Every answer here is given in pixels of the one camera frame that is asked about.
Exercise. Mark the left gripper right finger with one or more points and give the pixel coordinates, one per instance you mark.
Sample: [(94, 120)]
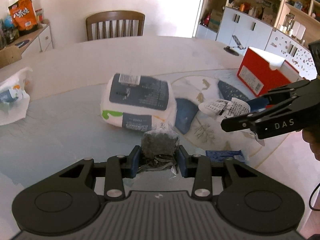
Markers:
[(198, 167)]

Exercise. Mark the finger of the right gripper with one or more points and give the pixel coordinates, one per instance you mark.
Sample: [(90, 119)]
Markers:
[(241, 122), (276, 95)]

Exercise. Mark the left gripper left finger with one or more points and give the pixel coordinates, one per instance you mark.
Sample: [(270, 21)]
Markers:
[(117, 168)]

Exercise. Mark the white printed snack pouch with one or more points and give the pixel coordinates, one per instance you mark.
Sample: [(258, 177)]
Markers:
[(220, 110)]

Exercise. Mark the blue snack wrapper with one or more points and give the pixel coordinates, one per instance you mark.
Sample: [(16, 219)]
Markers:
[(220, 156)]

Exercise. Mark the dark seaweed snack bag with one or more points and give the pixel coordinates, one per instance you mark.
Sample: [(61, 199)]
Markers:
[(158, 148)]

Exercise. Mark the white blue tissue pack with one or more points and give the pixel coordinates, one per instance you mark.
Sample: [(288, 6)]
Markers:
[(139, 103)]

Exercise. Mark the person's right hand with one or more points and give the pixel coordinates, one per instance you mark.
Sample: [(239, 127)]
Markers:
[(311, 135)]

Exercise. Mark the red cardboard box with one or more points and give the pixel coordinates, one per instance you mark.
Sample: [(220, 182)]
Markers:
[(262, 71)]

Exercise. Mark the black phone stand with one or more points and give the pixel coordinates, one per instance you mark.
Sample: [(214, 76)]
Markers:
[(231, 49)]

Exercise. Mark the open tissue pack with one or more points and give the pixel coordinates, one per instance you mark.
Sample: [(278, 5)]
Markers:
[(14, 99)]

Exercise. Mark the wooden chair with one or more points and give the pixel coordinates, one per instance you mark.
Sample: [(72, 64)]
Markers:
[(114, 24)]

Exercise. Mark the white sideboard cabinet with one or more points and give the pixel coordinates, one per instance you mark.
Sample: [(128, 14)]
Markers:
[(36, 42)]

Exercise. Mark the cardboard box on sideboard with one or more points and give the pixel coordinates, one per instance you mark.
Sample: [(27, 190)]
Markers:
[(9, 55)]

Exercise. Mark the orange snack bag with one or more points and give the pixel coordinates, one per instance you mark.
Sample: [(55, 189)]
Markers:
[(23, 15)]

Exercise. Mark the white wall cabinet unit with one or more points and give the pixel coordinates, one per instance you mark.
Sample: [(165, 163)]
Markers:
[(281, 27)]

